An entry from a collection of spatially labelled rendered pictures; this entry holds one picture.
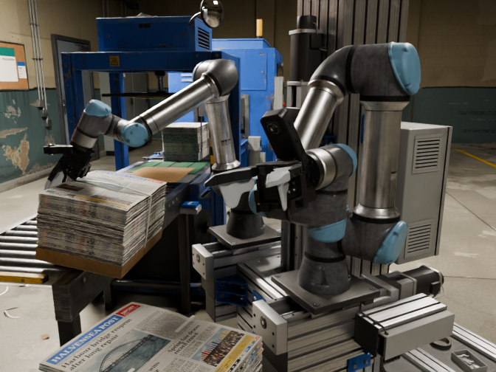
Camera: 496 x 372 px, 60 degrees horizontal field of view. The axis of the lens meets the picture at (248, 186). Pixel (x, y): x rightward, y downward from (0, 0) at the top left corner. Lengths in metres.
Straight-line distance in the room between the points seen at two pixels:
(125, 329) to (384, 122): 0.76
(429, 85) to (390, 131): 9.15
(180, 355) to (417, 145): 0.98
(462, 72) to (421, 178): 8.88
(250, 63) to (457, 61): 6.34
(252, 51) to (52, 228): 3.66
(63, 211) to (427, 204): 1.20
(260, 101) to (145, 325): 3.90
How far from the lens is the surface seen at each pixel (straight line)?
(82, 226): 1.40
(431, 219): 1.64
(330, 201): 0.85
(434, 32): 10.25
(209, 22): 2.48
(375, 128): 1.06
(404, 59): 1.03
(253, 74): 4.76
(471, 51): 10.44
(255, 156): 4.63
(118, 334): 1.05
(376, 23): 1.44
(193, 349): 0.97
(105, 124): 1.50
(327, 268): 1.19
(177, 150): 3.33
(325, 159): 0.78
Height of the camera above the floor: 1.37
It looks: 13 degrees down
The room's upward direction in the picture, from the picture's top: straight up
